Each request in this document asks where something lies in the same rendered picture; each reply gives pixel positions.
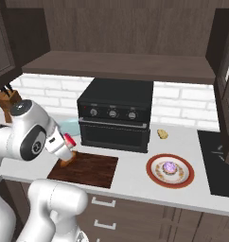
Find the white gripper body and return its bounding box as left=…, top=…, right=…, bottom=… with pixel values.
left=52, top=141, right=75, bottom=162

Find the brown croissant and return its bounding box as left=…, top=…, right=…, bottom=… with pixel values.
left=60, top=150, right=79, bottom=168

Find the dark wooden cutting board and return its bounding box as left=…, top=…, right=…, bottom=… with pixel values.
left=46, top=151, right=119, bottom=190

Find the dark brown cabinet door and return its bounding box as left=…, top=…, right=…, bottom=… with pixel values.
left=204, top=0, right=229, bottom=165
left=0, top=0, right=51, bottom=93

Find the light blue plate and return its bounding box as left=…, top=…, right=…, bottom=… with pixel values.
left=58, top=117, right=81, bottom=137

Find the black toaster oven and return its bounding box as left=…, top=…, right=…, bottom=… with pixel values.
left=76, top=78, right=155, bottom=154

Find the wooden knife block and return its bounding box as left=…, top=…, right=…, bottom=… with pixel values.
left=0, top=84, right=23, bottom=124

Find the brown drawer front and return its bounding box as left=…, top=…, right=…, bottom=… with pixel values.
left=76, top=215, right=171, bottom=242
left=84, top=190, right=177, bottom=225

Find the red rimmed white plate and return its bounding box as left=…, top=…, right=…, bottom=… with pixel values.
left=146, top=153, right=196, bottom=190

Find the small yellow pastry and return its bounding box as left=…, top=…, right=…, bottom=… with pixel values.
left=156, top=129, right=169, bottom=140

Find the purple frosted cupcake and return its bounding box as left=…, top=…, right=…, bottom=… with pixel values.
left=162, top=161, right=179, bottom=176

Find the black hob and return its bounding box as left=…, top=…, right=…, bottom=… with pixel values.
left=197, top=130, right=229, bottom=199

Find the brown base cupboard door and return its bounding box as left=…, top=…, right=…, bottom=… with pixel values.
left=169, top=207, right=229, bottom=242

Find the white drawer handle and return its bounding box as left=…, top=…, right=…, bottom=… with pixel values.
left=93, top=218, right=117, bottom=232
left=90, top=196, right=117, bottom=208

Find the dark brown wall cabinet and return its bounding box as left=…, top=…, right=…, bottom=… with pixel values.
left=5, top=0, right=229, bottom=85

